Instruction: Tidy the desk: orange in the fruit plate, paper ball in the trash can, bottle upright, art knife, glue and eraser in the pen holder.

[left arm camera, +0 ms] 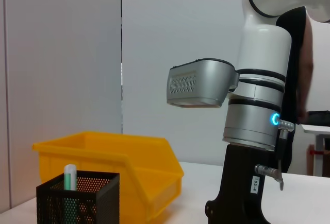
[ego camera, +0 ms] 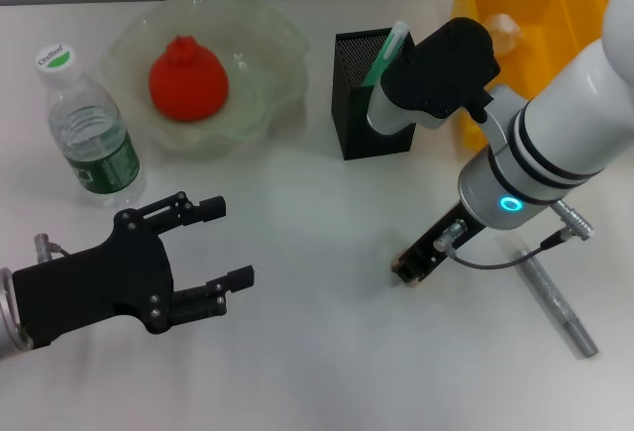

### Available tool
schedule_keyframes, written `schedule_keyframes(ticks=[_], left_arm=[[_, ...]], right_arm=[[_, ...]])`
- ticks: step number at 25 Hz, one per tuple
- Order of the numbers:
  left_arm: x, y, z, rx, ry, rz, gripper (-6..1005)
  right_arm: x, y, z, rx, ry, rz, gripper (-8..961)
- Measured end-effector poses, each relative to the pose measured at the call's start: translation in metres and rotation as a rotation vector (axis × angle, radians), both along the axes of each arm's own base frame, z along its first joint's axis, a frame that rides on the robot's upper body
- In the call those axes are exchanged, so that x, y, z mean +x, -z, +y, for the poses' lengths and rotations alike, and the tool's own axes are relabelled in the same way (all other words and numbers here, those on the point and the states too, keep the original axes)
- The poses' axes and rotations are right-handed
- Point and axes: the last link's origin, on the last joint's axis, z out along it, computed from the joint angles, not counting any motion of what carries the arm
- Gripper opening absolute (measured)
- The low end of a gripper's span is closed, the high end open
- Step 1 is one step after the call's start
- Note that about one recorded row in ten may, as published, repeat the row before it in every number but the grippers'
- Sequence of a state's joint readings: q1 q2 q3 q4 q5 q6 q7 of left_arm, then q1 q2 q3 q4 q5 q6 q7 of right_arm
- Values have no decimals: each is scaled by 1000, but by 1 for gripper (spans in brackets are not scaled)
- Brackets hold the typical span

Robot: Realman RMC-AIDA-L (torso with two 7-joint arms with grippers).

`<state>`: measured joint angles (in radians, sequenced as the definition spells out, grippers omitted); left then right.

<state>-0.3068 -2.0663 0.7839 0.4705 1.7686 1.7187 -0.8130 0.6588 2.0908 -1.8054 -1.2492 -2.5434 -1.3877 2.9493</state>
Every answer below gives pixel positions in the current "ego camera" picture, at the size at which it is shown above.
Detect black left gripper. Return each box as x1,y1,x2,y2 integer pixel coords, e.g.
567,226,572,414
11,191,256,352

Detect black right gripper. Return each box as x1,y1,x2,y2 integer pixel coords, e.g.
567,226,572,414
394,201,490,288

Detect tan barcode eraser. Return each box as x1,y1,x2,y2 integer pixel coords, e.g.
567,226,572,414
389,251,425,289

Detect clear green-label water bottle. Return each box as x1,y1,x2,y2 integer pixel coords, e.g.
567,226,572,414
35,42,148,208

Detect grey marker pen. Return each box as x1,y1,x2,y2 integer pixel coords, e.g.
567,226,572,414
514,247,601,360

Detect red-orange fruit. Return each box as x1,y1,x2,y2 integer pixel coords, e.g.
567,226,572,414
148,34,231,123

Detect mint green pen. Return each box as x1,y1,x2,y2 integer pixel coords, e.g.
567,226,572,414
360,20,412,90

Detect white paper ball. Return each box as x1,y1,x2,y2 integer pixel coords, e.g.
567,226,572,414
482,13,525,58

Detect black mesh pen holder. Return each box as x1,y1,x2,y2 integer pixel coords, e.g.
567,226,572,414
331,26,428,162

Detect clear glass fruit plate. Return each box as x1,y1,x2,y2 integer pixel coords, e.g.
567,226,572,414
102,0,312,163

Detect yellow plastic bin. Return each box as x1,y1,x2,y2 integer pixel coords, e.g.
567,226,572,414
450,0,611,153

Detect left arm cable with connector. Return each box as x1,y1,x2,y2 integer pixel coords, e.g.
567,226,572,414
33,233,73,261

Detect arm cable with connector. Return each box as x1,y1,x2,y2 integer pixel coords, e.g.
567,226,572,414
33,233,73,261
433,200,596,271

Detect right arm cable with connector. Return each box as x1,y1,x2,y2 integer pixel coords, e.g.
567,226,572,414
433,200,596,271

